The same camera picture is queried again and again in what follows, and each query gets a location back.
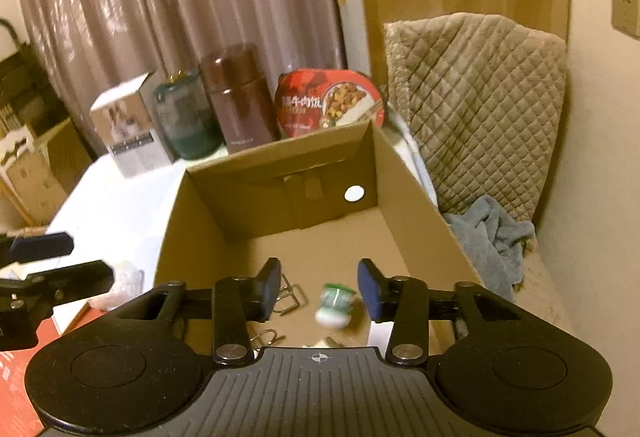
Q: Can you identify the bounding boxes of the clear bag of cotton swabs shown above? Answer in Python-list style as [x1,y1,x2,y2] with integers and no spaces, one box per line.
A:
[89,261,146,311]

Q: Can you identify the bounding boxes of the green glass jar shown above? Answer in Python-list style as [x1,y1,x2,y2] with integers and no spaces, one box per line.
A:
[152,69,224,160]

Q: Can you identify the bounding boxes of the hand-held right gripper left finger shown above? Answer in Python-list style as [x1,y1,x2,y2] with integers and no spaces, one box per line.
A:
[115,257,282,366]

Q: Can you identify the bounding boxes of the green white small bottle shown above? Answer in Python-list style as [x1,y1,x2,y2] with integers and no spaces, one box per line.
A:
[314,283,359,329]

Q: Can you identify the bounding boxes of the beige quilted blanket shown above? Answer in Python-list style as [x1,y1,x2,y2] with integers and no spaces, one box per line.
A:
[382,14,569,224]

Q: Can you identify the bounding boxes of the red table mat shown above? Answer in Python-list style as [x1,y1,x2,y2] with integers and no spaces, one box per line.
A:
[0,302,108,437]

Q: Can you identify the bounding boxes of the brown cardboard box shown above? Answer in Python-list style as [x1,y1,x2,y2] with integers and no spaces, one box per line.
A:
[152,119,489,359]

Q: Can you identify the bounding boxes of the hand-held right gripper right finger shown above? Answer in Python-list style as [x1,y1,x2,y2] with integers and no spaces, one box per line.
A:
[355,258,527,367]

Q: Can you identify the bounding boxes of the metal wire rack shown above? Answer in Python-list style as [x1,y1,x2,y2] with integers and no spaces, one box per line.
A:
[254,272,304,349]

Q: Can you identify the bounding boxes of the single wall socket plate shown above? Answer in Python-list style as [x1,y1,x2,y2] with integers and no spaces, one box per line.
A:
[612,0,640,38]

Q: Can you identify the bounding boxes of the stacked cardboard cartons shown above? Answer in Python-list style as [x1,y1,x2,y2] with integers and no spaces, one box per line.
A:
[0,116,94,229]

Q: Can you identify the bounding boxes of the grey towel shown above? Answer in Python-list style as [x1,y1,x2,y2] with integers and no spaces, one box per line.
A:
[442,195,539,304]

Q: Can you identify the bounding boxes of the red instant meal bowl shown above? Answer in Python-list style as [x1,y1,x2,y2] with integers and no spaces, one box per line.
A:
[273,68,389,140]

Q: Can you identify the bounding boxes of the white printed product box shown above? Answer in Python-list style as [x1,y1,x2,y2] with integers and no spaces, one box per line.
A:
[89,71,177,179]

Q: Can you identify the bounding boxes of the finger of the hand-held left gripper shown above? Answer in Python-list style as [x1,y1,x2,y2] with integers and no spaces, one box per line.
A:
[0,230,75,268]
[0,260,115,306]

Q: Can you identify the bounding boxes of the brown metal canister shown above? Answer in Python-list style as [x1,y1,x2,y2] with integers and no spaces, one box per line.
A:
[199,43,281,154]

